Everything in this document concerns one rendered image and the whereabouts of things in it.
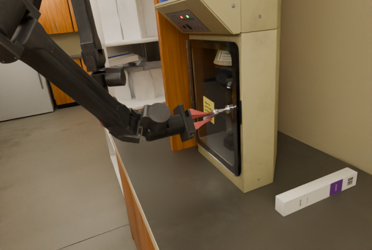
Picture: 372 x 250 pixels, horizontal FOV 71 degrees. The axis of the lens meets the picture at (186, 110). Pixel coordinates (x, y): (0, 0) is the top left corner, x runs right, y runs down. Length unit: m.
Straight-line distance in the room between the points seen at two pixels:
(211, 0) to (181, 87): 0.47
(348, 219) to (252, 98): 0.39
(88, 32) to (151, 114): 0.46
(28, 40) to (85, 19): 0.52
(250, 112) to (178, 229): 0.37
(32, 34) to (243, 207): 0.65
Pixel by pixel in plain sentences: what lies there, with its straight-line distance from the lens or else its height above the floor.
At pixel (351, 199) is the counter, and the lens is 0.90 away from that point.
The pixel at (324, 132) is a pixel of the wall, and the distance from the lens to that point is 1.14.
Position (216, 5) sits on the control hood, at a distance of 0.65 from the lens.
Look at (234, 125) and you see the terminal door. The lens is 0.75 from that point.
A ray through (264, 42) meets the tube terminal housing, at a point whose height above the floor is 1.38.
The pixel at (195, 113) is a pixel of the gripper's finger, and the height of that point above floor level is 1.20.
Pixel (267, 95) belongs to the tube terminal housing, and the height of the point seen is 1.23.
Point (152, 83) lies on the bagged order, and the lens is 1.94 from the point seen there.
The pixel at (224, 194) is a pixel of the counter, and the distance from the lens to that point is 0.85.
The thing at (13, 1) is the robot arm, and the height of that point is 1.50.
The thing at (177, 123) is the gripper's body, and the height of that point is 1.19.
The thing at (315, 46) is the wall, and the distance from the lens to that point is 1.10.
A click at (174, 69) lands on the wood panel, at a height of 1.28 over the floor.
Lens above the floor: 1.45
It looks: 19 degrees down
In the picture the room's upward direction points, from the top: 5 degrees counter-clockwise
